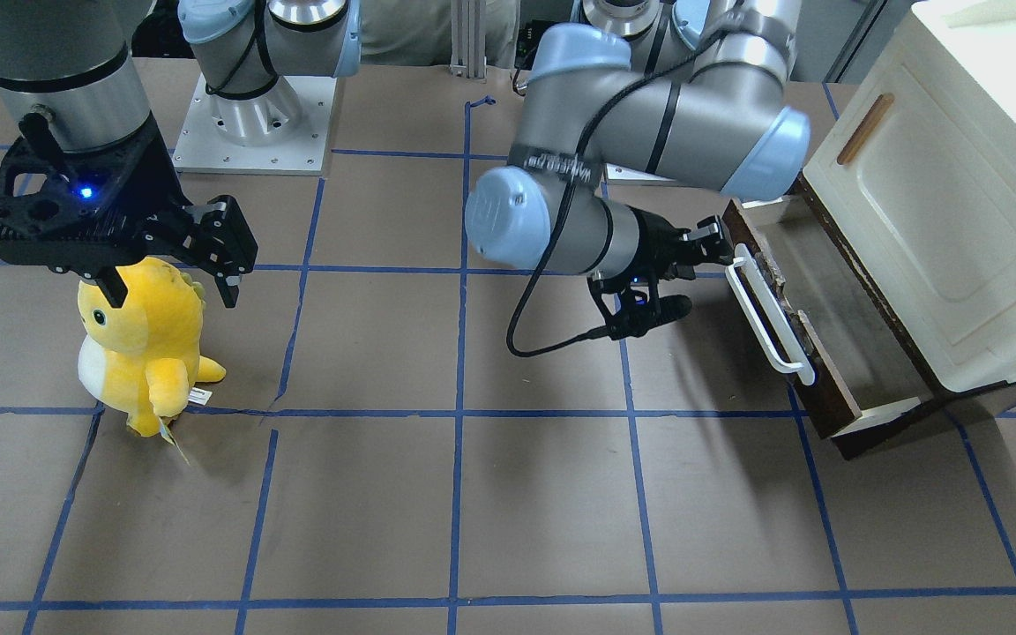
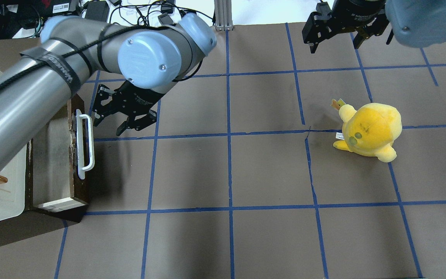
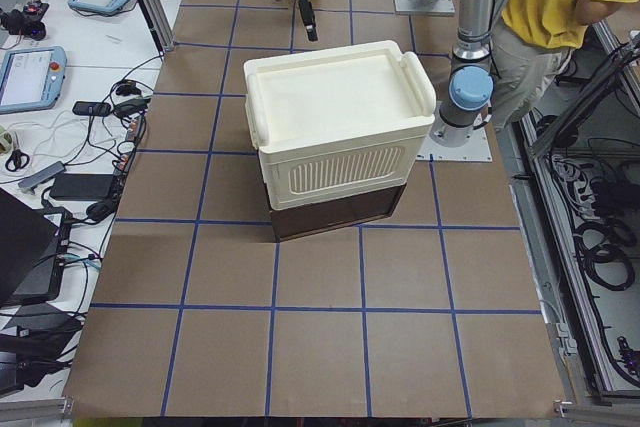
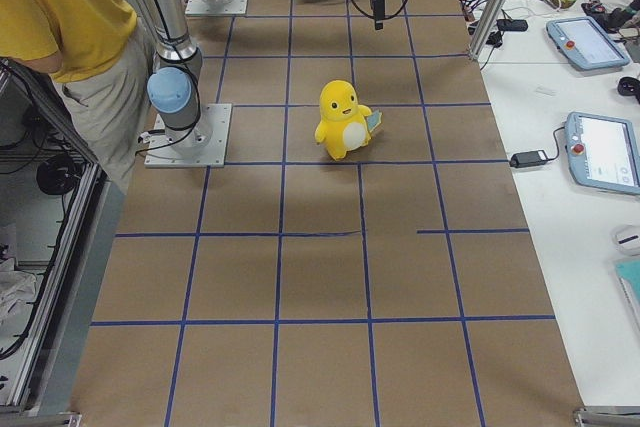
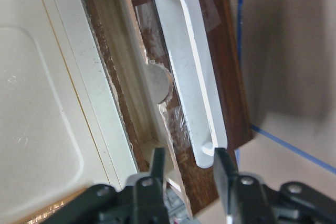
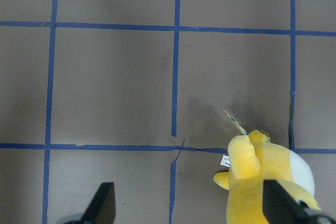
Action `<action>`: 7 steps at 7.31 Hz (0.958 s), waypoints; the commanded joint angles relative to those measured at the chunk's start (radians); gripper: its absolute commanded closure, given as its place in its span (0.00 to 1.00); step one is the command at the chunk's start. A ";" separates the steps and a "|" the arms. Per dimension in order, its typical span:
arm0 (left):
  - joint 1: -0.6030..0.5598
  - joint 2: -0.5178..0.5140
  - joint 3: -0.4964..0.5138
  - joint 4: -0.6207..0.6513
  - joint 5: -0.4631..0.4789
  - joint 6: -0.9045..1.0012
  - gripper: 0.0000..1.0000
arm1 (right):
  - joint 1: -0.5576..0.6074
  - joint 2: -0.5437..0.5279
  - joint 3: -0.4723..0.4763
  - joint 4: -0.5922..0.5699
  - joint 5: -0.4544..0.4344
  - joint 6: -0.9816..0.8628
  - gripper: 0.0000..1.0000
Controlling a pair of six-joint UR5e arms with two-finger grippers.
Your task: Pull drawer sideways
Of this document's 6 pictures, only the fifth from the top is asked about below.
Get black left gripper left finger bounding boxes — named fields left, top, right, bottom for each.
left=126, top=147, right=169, bottom=223

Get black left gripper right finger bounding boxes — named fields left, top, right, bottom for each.
left=213, top=148, right=276, bottom=223

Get white drawer handle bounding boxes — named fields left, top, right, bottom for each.
left=148, top=0, right=228, bottom=168

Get cream plastic storage cabinet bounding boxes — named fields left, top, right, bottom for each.
left=1, top=0, right=138, bottom=223

